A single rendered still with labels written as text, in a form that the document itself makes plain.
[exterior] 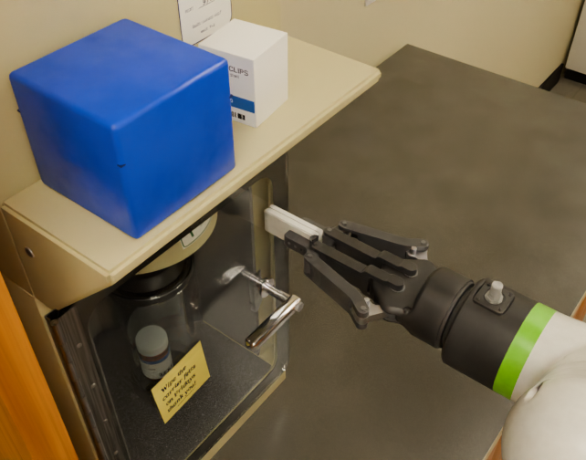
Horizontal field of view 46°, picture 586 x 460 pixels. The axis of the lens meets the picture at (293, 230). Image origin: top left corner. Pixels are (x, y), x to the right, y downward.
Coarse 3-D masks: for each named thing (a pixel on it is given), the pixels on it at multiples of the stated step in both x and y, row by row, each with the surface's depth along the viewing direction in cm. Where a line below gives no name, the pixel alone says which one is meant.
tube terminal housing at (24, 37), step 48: (0, 0) 42; (48, 0) 44; (96, 0) 47; (144, 0) 51; (240, 0) 59; (0, 48) 43; (48, 48) 46; (0, 96) 44; (0, 144) 46; (0, 192) 48; (0, 240) 52; (48, 336) 58; (48, 384) 67
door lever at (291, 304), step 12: (264, 288) 83; (276, 288) 83; (288, 300) 81; (300, 300) 81; (276, 312) 80; (288, 312) 80; (264, 324) 78; (276, 324) 79; (252, 336) 77; (264, 336) 77; (252, 348) 77
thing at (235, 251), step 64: (256, 192) 72; (192, 256) 68; (256, 256) 78; (128, 320) 64; (192, 320) 73; (256, 320) 86; (128, 384) 68; (256, 384) 94; (128, 448) 74; (192, 448) 86
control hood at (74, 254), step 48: (288, 48) 64; (288, 96) 58; (336, 96) 58; (240, 144) 53; (288, 144) 53; (48, 192) 48; (48, 240) 45; (96, 240) 45; (144, 240) 45; (48, 288) 51; (96, 288) 46
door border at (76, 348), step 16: (64, 320) 57; (64, 336) 57; (80, 336) 59; (64, 352) 58; (80, 352) 60; (80, 368) 61; (80, 384) 62; (96, 384) 64; (96, 400) 65; (96, 416) 66; (112, 432) 70; (112, 448) 71
